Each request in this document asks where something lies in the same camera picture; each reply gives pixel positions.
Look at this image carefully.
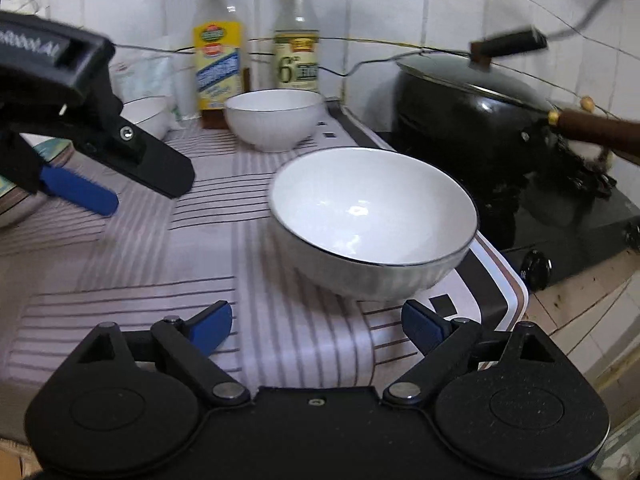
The black gas stove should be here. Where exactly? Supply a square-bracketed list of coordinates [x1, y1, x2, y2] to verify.
[344, 104, 640, 294]

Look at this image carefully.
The large white ribbed bowl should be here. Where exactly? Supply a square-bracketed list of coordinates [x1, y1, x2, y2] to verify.
[268, 148, 478, 301]

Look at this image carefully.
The yellow-label cooking wine bottle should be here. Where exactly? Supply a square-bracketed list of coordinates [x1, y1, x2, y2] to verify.
[192, 0, 250, 129]

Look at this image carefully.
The black power cable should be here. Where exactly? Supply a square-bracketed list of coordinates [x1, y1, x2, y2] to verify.
[0, 0, 640, 126]

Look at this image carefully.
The small white ribbed bowl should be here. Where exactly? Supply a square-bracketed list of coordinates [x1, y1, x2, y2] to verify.
[224, 89, 326, 153]

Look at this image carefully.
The striped table mat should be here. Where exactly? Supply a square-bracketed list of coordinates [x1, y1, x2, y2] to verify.
[0, 96, 531, 443]

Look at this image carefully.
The white plastic bag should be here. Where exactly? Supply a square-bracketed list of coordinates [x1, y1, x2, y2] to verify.
[110, 46, 198, 122]

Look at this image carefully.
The black wok with lid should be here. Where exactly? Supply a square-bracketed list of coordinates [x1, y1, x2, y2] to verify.
[390, 27, 639, 249]

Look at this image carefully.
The teal fried egg plate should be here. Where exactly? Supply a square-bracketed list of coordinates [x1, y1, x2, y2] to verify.
[0, 134, 76, 230]

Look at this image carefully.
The white vinegar bottle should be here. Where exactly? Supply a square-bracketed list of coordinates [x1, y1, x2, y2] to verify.
[273, 0, 320, 92]

